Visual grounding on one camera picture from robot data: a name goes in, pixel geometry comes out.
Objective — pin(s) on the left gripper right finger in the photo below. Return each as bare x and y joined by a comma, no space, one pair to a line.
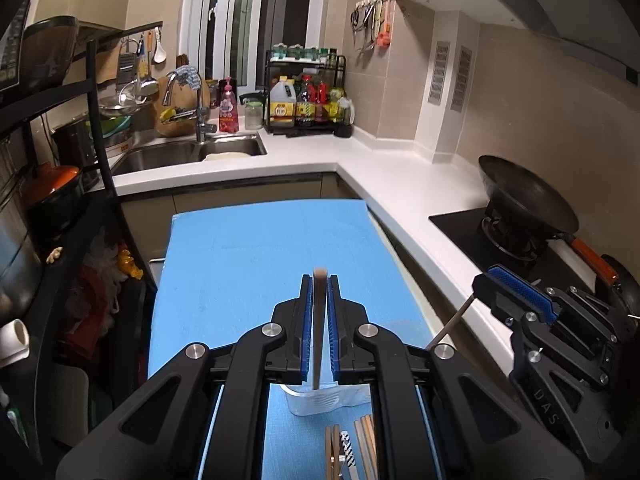
436,416

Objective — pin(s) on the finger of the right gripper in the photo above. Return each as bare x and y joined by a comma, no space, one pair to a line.
520,292

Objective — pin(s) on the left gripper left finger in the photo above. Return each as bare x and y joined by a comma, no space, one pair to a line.
203,414

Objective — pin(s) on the wooden chopstick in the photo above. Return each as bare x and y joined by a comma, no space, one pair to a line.
319,281
328,446
364,450
335,461
451,324
370,436

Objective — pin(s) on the chrome kitchen faucet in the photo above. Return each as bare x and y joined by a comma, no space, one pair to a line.
181,110

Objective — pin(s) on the hanging utensils on hooks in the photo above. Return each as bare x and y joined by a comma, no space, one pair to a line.
370,21

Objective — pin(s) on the black gas stove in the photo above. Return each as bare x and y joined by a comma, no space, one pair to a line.
487,243

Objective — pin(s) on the clear plastic utensil holder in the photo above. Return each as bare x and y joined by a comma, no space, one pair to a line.
304,402

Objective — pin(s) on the blue table cloth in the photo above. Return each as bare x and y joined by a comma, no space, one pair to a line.
226,269

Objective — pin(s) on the white paper roll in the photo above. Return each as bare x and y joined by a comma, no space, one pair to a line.
14,343

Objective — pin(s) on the black metal shelf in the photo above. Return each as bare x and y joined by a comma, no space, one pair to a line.
70,270

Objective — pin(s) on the stainless steel sink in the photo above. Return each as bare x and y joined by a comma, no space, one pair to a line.
176,153

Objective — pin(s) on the black spice rack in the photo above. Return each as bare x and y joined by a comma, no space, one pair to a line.
319,77

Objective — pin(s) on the yellow oil bottle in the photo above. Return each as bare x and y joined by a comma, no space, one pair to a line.
282,103

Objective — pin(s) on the pink dish soap bottle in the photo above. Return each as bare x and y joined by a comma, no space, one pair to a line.
228,109

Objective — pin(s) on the glass jar with green lid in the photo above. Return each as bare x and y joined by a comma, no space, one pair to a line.
254,114

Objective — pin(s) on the hanging white ladle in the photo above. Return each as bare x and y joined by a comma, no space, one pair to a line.
159,53

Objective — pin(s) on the black wok with wooden handle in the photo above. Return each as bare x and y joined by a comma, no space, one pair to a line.
517,192

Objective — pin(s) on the white handled patterned utensil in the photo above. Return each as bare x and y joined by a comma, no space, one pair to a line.
349,456

